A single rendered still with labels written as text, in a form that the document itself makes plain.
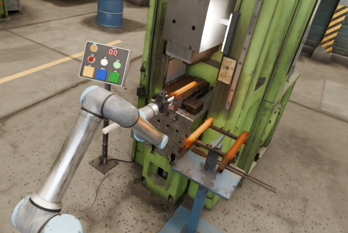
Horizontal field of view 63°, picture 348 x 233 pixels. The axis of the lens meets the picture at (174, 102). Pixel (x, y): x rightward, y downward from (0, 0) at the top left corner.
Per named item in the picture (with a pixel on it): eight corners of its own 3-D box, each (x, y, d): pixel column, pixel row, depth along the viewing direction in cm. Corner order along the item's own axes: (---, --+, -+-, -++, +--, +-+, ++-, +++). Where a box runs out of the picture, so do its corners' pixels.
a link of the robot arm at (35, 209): (27, 249, 119) (110, 90, 126) (1, 227, 126) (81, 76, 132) (53, 242, 133) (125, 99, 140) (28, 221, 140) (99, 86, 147)
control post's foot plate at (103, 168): (103, 174, 262) (103, 167, 257) (87, 162, 271) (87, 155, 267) (120, 162, 278) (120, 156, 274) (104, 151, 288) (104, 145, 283)
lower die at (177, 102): (180, 108, 206) (182, 99, 202) (158, 98, 215) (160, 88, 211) (207, 90, 238) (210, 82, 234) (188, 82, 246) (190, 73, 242)
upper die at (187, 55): (189, 63, 188) (192, 50, 184) (165, 54, 197) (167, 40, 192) (218, 51, 220) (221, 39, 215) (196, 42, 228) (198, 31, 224)
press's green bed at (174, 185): (172, 208, 242) (181, 168, 219) (139, 185, 258) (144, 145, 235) (203, 173, 284) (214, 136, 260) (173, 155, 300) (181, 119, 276)
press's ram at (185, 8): (210, 57, 178) (226, -10, 158) (161, 38, 194) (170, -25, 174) (237, 44, 209) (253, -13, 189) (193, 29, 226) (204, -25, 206)
